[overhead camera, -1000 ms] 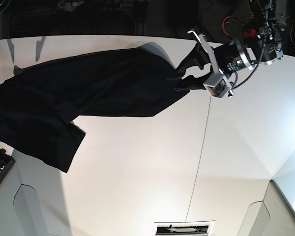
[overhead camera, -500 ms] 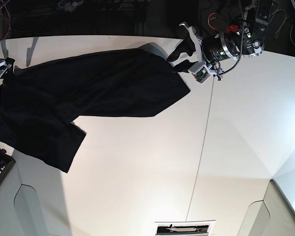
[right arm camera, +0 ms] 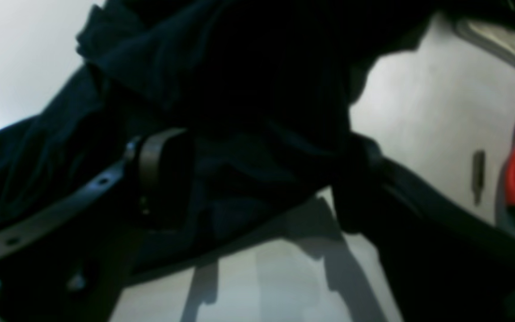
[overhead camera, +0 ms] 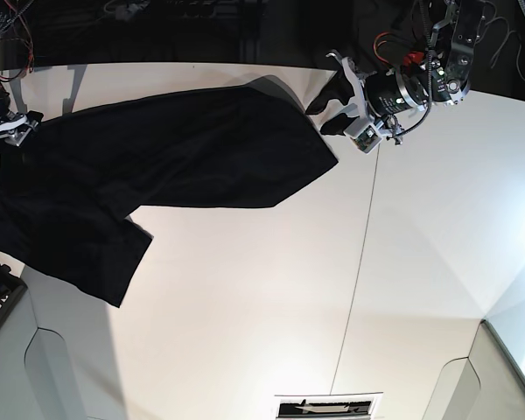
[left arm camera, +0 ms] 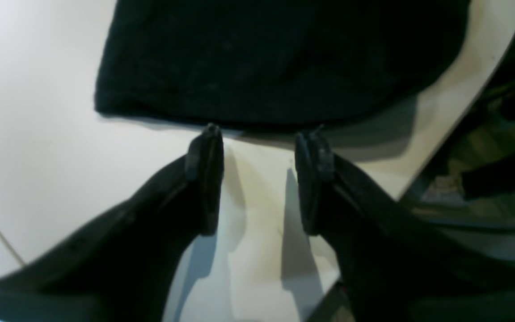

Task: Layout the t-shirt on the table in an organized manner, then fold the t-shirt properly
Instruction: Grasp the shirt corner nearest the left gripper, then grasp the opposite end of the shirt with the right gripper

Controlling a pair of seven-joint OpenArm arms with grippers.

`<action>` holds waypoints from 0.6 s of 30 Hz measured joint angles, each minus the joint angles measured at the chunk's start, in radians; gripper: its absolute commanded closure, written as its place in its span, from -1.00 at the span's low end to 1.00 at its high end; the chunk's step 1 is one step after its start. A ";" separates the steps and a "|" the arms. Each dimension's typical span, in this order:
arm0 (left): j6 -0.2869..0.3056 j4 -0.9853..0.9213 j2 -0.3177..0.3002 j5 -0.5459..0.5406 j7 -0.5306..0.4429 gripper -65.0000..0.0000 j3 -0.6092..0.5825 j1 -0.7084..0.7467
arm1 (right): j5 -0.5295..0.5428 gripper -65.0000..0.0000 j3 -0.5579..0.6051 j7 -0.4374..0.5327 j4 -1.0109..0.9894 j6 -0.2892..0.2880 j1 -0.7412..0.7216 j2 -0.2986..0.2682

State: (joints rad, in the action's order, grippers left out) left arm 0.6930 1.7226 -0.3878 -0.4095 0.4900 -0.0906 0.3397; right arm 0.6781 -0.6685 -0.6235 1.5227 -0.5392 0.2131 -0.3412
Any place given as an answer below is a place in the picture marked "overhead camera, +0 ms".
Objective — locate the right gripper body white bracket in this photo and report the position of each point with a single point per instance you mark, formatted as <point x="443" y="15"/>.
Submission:
<point x="14" y="129"/>

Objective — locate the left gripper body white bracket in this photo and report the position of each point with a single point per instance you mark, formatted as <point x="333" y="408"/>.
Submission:
<point x="358" y="104"/>

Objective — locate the black graphic t-shirt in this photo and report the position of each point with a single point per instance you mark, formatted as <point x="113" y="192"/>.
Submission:
<point x="67" y="193"/>

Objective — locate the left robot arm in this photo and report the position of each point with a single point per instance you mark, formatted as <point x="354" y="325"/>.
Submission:
<point x="435" y="70"/>

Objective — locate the printed paper label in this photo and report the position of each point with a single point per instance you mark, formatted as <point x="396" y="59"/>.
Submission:
<point x="347" y="406"/>

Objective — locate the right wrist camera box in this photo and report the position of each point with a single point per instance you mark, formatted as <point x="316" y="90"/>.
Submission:
<point x="364" y="135"/>

